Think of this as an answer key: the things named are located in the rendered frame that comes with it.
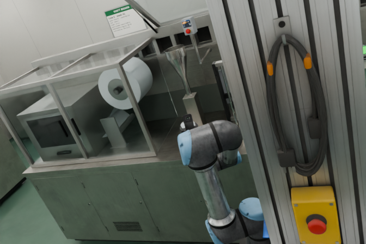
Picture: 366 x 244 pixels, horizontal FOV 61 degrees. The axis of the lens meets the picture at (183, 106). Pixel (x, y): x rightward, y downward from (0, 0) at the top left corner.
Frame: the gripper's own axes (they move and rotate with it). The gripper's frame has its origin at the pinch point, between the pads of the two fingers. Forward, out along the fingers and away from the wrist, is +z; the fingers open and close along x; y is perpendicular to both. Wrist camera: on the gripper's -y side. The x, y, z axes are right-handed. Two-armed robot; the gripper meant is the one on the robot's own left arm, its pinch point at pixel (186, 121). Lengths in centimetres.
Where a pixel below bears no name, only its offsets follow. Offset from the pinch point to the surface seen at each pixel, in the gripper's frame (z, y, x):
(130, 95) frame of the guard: 34.4, -10.3, -28.7
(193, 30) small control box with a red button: 36, -43, 17
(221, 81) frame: 21.4, -11.1, 27.4
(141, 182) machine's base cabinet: 39, 58, -36
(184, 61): 49, -21, 10
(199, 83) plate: 73, 4, 22
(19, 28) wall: 448, -41, -222
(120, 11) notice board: 357, -42, -37
